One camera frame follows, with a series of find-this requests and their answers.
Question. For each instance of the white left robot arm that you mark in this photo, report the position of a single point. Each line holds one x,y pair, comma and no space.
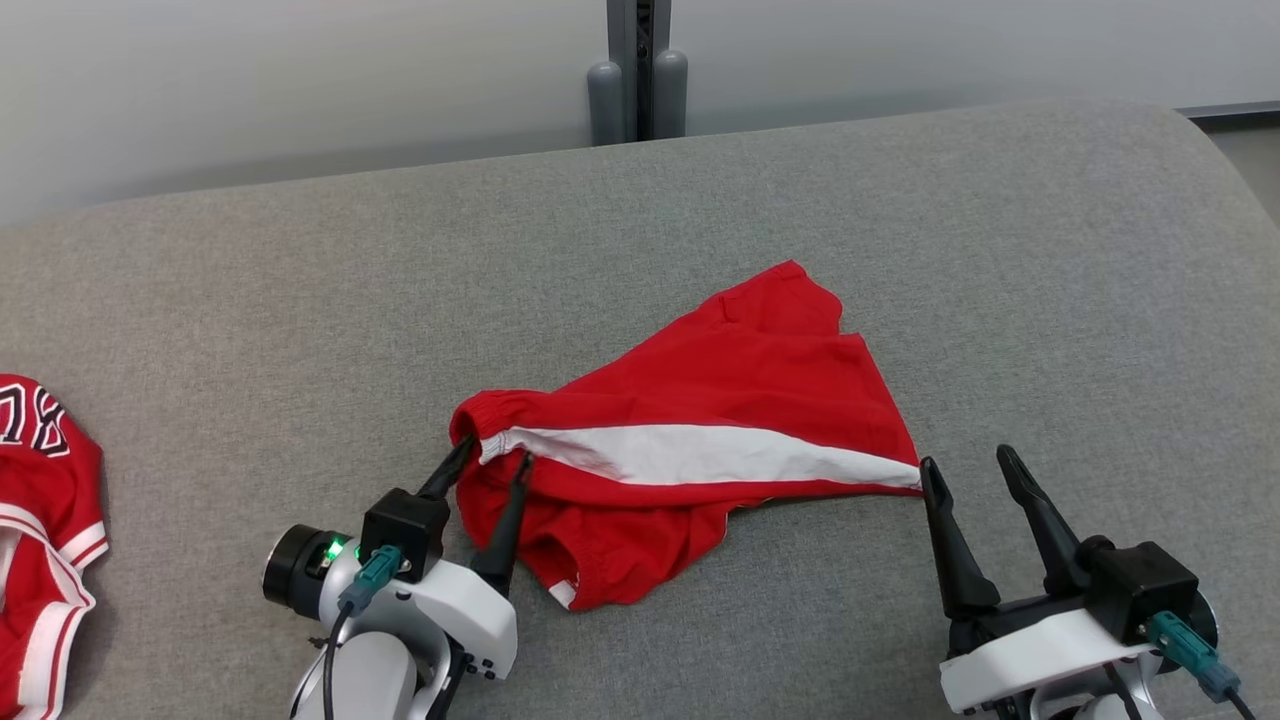
370,680

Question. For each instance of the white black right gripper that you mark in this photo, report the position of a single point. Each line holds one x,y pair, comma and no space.
1040,660

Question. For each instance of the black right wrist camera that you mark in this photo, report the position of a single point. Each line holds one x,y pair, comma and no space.
1140,590

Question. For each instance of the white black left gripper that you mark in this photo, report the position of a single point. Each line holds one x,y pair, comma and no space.
460,615

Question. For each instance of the grey cylinder bumper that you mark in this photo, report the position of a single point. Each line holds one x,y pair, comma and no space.
604,105
670,95

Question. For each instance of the dark grey baseboard strip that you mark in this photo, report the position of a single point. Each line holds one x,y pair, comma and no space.
1240,108

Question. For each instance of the red basketball jersey white trim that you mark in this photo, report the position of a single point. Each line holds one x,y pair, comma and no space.
50,470

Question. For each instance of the red shorts with white stripe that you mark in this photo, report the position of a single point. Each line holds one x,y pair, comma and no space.
720,380

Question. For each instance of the grey metal wall post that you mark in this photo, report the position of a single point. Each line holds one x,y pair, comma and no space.
625,60

